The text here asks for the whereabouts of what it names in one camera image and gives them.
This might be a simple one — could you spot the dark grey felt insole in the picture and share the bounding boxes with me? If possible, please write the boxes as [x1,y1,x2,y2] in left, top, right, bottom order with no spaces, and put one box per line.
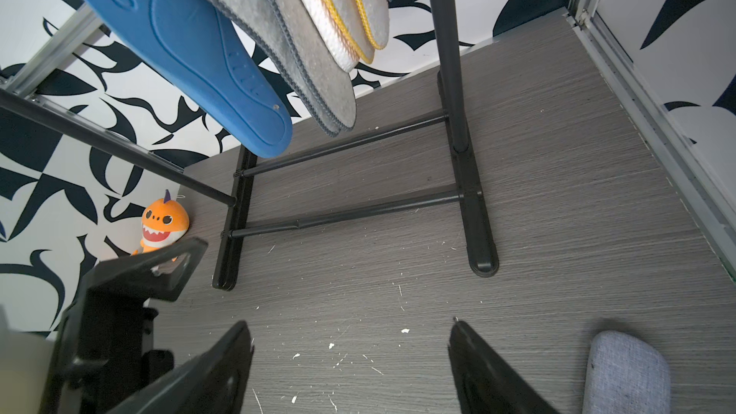
[208,0,357,136]

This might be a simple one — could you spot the black garment rack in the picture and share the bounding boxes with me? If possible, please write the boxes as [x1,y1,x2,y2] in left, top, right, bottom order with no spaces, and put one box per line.
[1,0,499,291]

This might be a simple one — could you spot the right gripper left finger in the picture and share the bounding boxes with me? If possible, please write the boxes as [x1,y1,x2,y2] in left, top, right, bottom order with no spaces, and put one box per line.
[111,321,254,413]

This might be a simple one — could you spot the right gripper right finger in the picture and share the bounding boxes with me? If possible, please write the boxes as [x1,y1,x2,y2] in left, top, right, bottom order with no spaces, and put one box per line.
[448,318,556,413]

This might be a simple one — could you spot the blue foam insole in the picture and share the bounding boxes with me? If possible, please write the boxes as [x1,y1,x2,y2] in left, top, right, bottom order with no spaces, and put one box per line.
[84,0,292,158]

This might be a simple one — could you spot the orange shark plush toy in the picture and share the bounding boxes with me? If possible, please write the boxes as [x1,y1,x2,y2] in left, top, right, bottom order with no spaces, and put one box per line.
[135,190,190,254]

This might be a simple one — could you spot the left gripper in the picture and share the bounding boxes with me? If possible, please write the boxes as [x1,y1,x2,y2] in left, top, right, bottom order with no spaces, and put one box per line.
[38,238,208,413]

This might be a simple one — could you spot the white yellow-edged insole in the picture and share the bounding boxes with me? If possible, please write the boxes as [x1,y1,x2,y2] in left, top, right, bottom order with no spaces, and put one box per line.
[301,0,373,73]

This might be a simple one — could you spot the grey fabric case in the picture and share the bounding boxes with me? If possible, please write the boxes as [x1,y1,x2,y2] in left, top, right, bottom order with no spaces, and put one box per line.
[582,331,672,413]

